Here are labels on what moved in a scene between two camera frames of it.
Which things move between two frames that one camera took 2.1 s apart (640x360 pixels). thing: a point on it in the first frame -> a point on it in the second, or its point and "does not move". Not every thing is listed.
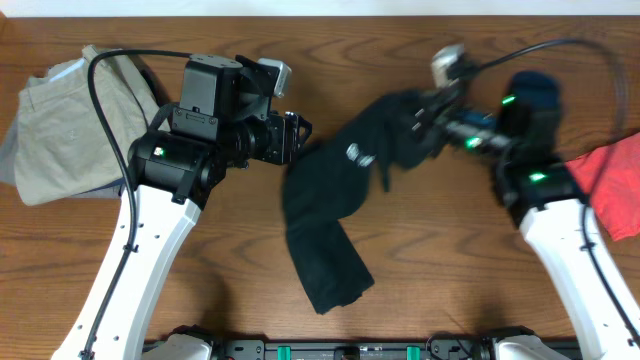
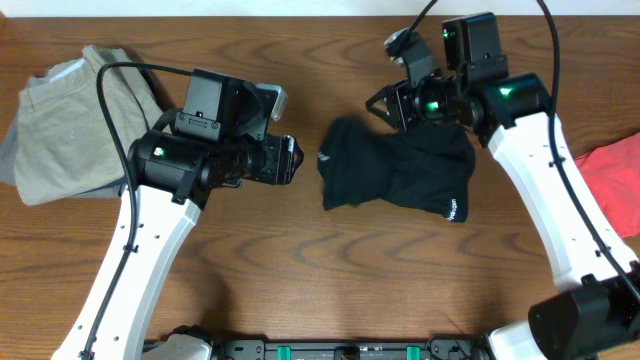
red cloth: x=610 y=176 does not move
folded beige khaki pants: x=61 y=145 does not move
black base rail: x=435 y=349 does not move
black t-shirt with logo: x=322 y=183 -> x=362 y=162
